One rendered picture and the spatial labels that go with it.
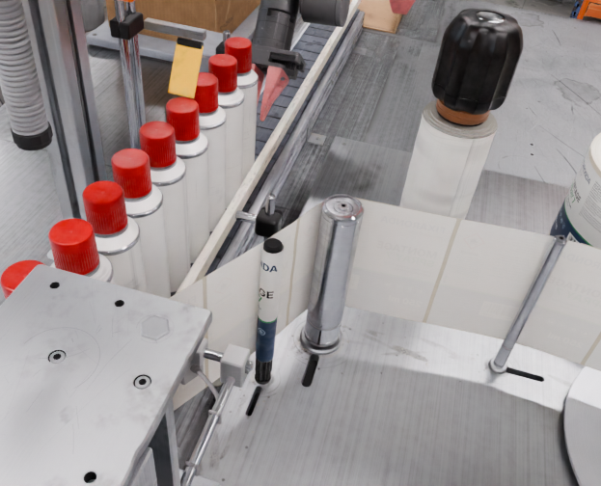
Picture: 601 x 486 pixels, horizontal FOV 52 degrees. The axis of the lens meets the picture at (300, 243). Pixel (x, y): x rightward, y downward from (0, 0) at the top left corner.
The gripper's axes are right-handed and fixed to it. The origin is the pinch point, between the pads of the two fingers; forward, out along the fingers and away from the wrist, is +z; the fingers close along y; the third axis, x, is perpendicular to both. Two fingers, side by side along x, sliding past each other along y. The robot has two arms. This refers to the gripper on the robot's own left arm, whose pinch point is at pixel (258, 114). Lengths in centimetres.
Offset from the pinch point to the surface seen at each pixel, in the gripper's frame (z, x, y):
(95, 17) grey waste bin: -62, 211, -148
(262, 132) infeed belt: 1.8, 6.4, -0.2
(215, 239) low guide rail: 18.1, -19.2, 2.9
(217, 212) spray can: 15.0, -15.3, 1.3
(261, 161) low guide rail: 7.1, -5.6, 3.4
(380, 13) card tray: -39, 65, 9
